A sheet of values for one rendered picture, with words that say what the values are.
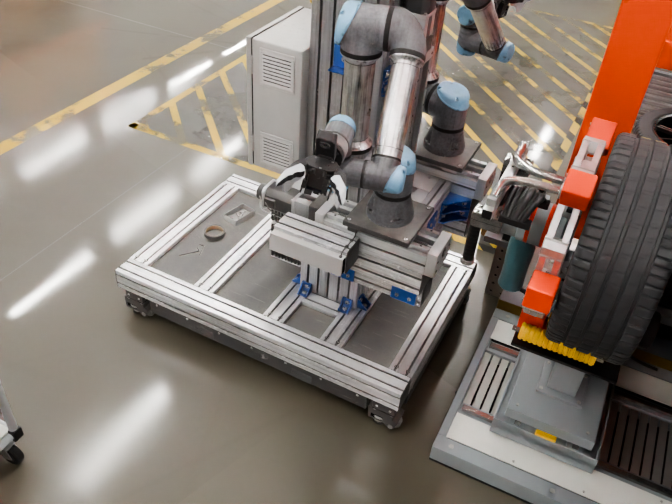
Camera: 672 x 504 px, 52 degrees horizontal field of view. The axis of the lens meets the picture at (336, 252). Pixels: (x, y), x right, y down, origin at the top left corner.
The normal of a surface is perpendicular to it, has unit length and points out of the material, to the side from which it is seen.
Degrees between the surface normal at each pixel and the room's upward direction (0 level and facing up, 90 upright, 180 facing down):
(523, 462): 0
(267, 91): 90
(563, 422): 0
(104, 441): 0
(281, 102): 90
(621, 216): 43
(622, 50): 90
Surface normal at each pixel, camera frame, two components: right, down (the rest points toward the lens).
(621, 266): -0.37, 0.14
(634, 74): -0.44, 0.55
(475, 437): 0.07, -0.77
